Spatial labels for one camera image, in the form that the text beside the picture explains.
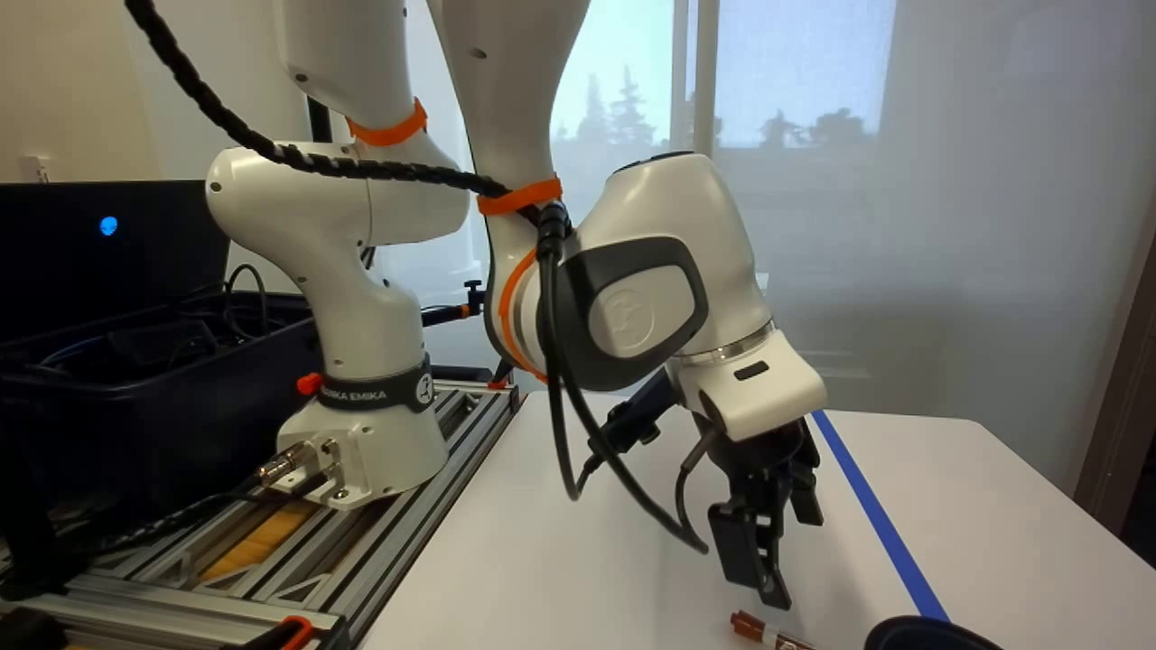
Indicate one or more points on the black monitor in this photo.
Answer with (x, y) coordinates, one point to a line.
(75, 265)

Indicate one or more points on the black storage bin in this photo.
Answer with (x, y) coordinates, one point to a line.
(133, 409)

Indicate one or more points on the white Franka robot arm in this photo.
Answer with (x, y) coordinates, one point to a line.
(347, 302)

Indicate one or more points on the dark teal speckled cup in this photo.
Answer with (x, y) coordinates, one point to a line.
(935, 634)

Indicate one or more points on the long blue tape strip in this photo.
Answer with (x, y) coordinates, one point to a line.
(880, 516)

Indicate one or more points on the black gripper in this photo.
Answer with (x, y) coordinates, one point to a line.
(762, 465)

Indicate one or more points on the small red rail clamp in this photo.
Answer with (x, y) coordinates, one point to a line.
(298, 634)

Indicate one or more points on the grey window frame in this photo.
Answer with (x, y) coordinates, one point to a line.
(694, 73)

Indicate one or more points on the aluminium mounting rail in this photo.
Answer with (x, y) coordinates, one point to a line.
(300, 565)

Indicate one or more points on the red marker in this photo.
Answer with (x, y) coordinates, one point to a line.
(745, 624)

